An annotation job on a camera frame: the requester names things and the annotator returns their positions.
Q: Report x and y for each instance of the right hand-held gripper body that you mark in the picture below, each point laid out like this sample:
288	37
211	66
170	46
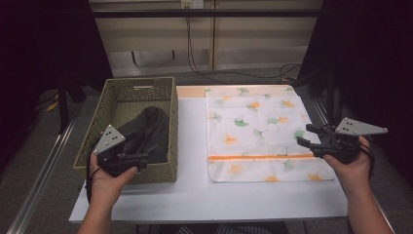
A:
341	146

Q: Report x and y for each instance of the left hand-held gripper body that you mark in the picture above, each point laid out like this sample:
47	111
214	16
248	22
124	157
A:
108	140

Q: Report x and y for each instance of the dark cloth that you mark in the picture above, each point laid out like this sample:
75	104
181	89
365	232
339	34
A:
152	130

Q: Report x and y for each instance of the green woven basket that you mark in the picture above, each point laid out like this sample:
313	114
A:
130	97

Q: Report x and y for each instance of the white leaf-print laundry bag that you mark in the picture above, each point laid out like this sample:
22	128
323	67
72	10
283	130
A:
259	130

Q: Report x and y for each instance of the person's right hand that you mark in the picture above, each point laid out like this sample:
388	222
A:
354	174

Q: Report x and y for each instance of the person's left hand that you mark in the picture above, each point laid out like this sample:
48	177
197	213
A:
105	187

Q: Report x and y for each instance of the black metal stand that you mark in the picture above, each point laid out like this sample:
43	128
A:
63	104

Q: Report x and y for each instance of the white table cover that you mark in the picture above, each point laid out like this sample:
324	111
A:
195	182

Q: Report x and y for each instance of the yellow floor tape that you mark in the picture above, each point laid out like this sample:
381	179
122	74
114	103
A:
52	106

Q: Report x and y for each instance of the person's striped clothing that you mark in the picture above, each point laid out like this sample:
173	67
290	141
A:
240	229

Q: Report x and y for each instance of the white wall socket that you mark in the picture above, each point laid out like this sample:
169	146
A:
192	3

